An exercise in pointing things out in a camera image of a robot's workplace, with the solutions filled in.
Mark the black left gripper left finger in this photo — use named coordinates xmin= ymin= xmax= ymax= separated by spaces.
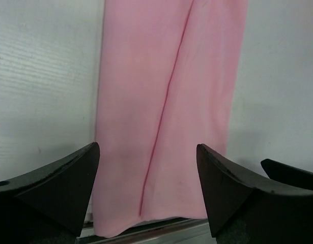
xmin=0 ymin=142 xmax=100 ymax=243

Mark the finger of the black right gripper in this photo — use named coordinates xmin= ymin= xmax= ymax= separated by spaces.
xmin=261 ymin=159 xmax=313 ymax=189

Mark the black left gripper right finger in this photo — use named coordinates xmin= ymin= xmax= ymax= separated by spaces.
xmin=196 ymin=144 xmax=313 ymax=244

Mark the pink t-shirt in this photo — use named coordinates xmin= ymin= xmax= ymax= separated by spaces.
xmin=92 ymin=1 xmax=247 ymax=238

